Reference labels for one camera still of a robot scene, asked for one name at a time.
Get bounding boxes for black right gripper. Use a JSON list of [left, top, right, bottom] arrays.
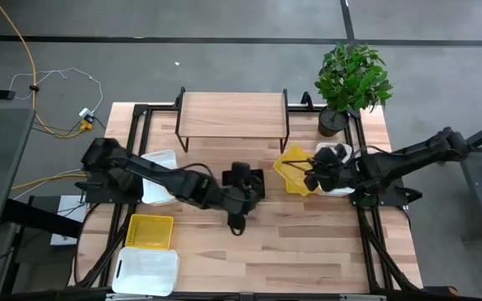
[[282, 143, 357, 193]]

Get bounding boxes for yellow plastic basket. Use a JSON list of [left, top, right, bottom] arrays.
[[282, 146, 321, 197], [273, 145, 320, 196], [124, 213, 175, 251]]

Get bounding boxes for black plastic basket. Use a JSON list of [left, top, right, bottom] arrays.
[[222, 168, 266, 202]]

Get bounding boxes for white plastic basket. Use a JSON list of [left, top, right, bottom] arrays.
[[140, 149, 180, 208], [110, 246, 182, 297], [314, 141, 356, 197]]

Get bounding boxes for black plant pot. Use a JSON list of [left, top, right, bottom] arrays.
[[317, 106, 350, 138]]

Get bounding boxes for green leafy plant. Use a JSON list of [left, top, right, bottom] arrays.
[[314, 41, 394, 114]]

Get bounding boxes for white paper sheet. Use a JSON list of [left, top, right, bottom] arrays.
[[49, 195, 90, 247]]

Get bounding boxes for orange and black object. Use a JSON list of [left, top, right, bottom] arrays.
[[423, 285, 460, 297]]

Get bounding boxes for black beam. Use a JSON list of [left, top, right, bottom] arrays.
[[0, 198, 84, 239]]

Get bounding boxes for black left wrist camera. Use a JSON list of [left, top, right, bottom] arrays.
[[230, 161, 253, 189]]

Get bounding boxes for wooden shelf with black frame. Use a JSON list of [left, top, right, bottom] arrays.
[[174, 86, 291, 155]]

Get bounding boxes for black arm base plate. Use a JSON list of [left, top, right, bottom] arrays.
[[74, 166, 146, 205], [351, 181, 424, 209]]

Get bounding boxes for black metal rig frame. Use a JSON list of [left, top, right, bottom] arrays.
[[73, 90, 424, 293]]

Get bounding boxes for silver bracket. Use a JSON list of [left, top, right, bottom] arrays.
[[105, 293, 154, 301], [340, 294, 387, 301]]

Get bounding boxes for short yellow cable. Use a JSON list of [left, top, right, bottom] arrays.
[[10, 171, 90, 191]]

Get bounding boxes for thin white cable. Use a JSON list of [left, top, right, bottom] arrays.
[[8, 66, 104, 116]]

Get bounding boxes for long yellow floor cable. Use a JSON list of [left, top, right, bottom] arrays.
[[0, 0, 95, 140]]

